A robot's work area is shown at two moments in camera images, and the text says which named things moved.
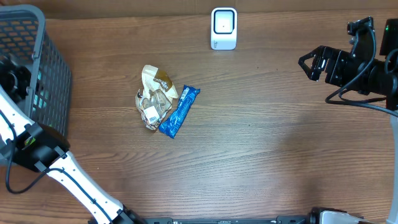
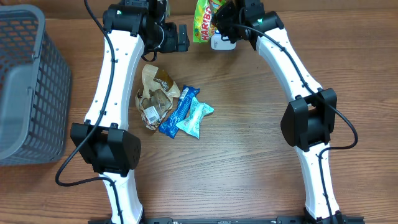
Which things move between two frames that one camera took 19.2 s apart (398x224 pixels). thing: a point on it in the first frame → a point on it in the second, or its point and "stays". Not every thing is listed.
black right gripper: x=336 y=56 → x=220 y=18
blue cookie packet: x=173 y=121 stays
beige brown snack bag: x=155 y=99 stays
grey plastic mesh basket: x=23 y=38 stays
